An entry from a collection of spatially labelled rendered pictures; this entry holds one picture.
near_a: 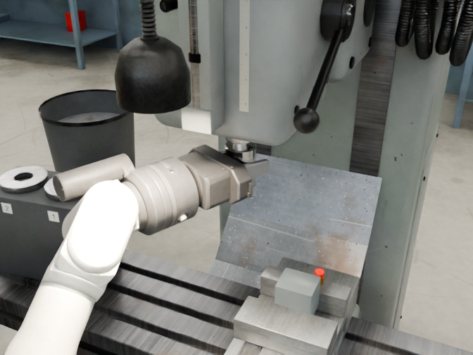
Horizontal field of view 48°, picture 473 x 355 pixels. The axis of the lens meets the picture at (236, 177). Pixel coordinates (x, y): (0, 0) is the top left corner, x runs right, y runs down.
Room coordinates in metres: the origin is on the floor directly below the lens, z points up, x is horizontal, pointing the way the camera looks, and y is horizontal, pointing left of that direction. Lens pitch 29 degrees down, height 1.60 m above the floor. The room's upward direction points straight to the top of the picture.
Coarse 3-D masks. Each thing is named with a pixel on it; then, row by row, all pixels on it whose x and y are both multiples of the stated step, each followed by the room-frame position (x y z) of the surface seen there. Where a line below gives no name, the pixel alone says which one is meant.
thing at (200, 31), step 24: (192, 0) 0.58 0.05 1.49; (216, 0) 0.59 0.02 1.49; (192, 24) 0.58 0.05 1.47; (216, 24) 0.59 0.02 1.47; (192, 48) 0.58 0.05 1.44; (216, 48) 0.59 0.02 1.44; (192, 72) 0.58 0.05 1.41; (216, 72) 0.59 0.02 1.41; (192, 96) 0.59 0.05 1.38; (216, 96) 0.59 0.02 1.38; (192, 120) 0.58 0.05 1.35; (216, 120) 0.59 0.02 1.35
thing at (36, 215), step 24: (24, 168) 0.93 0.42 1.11; (0, 192) 0.86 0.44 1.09; (24, 192) 0.86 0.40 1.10; (48, 192) 0.84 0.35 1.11; (0, 216) 0.85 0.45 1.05; (24, 216) 0.83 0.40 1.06; (48, 216) 0.82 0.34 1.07; (0, 240) 0.85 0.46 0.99; (24, 240) 0.84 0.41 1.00; (48, 240) 0.82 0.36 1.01; (0, 264) 0.86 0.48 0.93; (24, 264) 0.84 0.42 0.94; (48, 264) 0.82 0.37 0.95
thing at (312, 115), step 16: (336, 0) 0.67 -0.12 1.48; (352, 0) 0.70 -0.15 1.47; (320, 16) 0.68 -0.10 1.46; (336, 16) 0.66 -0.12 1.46; (352, 16) 0.69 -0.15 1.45; (336, 32) 0.66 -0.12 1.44; (336, 48) 0.64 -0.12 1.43; (320, 80) 0.60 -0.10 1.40; (320, 96) 0.59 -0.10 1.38; (304, 112) 0.56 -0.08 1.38; (304, 128) 0.55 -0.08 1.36
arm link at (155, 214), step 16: (112, 160) 0.60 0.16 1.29; (128, 160) 0.61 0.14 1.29; (64, 176) 0.56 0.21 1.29; (80, 176) 0.57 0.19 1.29; (96, 176) 0.58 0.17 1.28; (112, 176) 0.59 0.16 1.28; (128, 176) 0.59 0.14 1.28; (144, 176) 0.58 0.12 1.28; (64, 192) 0.55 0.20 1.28; (80, 192) 0.56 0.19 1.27; (144, 192) 0.56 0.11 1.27; (160, 192) 0.57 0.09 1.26; (144, 208) 0.56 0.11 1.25; (160, 208) 0.56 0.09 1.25; (64, 224) 0.57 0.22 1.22; (144, 224) 0.56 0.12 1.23; (160, 224) 0.56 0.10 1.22
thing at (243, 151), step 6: (228, 144) 0.70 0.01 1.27; (252, 144) 0.70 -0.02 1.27; (228, 150) 0.69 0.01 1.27; (234, 150) 0.68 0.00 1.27; (240, 150) 0.68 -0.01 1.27; (246, 150) 0.68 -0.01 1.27; (252, 150) 0.68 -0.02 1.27; (234, 156) 0.68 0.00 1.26; (240, 156) 0.68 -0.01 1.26; (246, 156) 0.68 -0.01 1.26
